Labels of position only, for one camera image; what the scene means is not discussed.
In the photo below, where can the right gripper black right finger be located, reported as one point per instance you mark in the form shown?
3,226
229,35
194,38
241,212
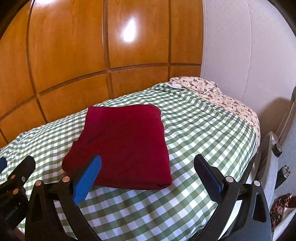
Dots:
252,221

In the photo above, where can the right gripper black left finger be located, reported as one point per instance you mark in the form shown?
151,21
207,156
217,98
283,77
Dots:
42,221

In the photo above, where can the red cloth garment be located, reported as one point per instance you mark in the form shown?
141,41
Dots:
130,140

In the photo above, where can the dark patterned cloth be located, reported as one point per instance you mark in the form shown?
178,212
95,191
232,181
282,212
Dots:
278,208

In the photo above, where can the grey chair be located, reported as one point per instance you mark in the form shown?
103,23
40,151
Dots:
276,170

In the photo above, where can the green white checked bedspread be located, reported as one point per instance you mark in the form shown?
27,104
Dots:
192,126

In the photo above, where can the floral pillow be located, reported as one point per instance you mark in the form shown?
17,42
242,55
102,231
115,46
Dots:
210,91

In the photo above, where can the orange wooden wardrobe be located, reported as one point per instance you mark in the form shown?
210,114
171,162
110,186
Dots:
59,57

